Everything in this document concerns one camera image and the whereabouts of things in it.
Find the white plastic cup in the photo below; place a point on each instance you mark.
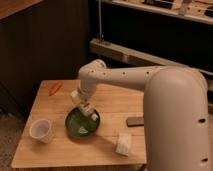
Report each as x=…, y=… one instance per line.
x=42, y=131

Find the dark wooden cabinet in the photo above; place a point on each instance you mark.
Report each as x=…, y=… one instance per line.
x=48, y=41

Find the white plastic bottle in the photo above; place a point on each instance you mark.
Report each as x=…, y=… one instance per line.
x=88, y=111

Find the wooden side table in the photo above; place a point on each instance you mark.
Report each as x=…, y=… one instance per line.
x=114, y=105

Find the green ceramic bowl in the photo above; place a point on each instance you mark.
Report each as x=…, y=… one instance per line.
x=78, y=125

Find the white sponge block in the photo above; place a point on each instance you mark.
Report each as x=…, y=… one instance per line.
x=123, y=146

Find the dark grey rectangular block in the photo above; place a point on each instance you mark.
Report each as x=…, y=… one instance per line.
x=134, y=121

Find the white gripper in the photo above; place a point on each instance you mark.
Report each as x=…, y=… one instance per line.
x=76, y=98

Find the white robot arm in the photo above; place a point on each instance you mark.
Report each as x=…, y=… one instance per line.
x=175, y=111

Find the metal shelf rack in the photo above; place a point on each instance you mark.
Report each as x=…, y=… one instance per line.
x=141, y=37

